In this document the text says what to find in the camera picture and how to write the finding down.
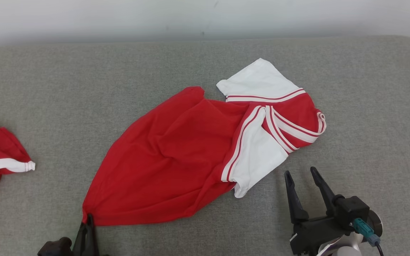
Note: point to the red and white jersey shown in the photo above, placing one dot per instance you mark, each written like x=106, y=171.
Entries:
x=162, y=160

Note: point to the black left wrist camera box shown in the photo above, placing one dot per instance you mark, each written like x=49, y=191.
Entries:
x=55, y=248

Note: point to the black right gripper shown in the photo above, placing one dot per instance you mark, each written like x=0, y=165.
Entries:
x=315, y=233

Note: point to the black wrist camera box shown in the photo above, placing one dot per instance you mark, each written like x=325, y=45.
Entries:
x=351, y=209
x=55, y=248

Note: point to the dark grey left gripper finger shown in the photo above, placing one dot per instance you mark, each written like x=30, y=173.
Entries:
x=92, y=241
x=80, y=241

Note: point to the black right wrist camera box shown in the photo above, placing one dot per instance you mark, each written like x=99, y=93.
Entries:
x=351, y=209

